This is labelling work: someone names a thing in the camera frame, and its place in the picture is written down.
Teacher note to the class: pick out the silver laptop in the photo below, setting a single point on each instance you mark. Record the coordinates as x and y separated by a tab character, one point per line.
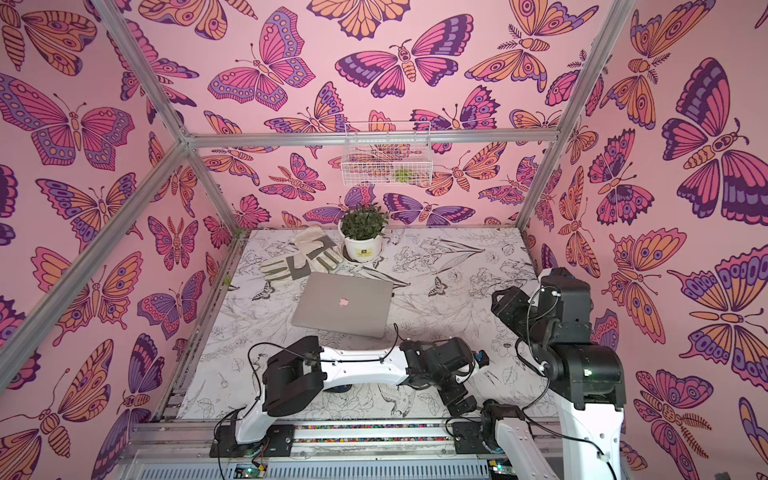
344	304

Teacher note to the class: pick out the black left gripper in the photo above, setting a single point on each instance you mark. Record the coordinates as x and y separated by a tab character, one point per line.
453	403

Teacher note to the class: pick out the green ball in basket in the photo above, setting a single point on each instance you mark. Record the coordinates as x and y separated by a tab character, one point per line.
404	176

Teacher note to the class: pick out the white green striped work glove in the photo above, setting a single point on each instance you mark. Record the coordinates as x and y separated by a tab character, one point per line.
285	269

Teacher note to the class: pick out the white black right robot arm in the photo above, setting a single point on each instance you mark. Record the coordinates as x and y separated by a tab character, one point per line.
586	380

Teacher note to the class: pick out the green plant in white pot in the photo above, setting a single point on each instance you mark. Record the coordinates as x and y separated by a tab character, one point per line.
362	230

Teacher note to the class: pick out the white wire wall basket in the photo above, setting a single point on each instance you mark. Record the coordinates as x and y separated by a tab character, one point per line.
373	152

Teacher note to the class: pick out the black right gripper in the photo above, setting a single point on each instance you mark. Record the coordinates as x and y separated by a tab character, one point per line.
504	301

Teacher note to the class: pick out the white grey work glove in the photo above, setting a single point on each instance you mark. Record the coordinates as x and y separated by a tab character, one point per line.
319	250

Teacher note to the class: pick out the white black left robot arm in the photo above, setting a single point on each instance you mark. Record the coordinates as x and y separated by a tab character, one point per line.
297	374

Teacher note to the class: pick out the aluminium frame struts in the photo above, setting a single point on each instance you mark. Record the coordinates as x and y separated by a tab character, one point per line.
43	317

